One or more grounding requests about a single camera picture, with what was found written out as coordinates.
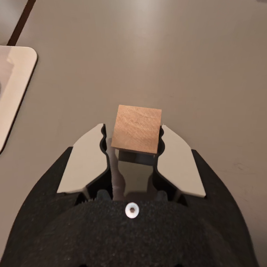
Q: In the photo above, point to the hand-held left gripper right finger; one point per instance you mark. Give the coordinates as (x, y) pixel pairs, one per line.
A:
(177, 164)

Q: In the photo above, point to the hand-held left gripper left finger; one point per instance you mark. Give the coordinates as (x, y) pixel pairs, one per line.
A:
(83, 158)

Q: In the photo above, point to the large wooden cube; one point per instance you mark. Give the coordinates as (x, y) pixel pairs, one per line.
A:
(135, 129)

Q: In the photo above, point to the white tablet stand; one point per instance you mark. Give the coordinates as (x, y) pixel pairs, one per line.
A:
(16, 83)

